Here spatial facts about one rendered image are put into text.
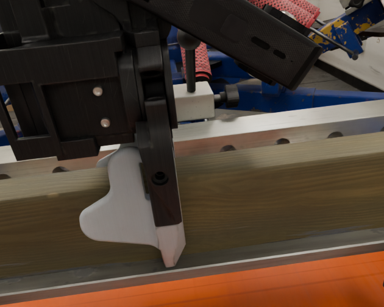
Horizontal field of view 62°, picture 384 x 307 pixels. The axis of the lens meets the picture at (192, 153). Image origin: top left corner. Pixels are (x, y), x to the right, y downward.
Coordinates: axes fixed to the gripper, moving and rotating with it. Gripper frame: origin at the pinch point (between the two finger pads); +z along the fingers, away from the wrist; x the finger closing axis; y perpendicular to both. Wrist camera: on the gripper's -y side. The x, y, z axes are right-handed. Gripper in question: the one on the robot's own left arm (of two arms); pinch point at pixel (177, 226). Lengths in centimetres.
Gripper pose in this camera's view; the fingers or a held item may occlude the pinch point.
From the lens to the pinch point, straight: 23.8
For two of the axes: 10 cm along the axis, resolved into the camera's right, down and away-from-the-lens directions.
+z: 0.9, 8.7, 4.8
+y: -9.9, 1.3, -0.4
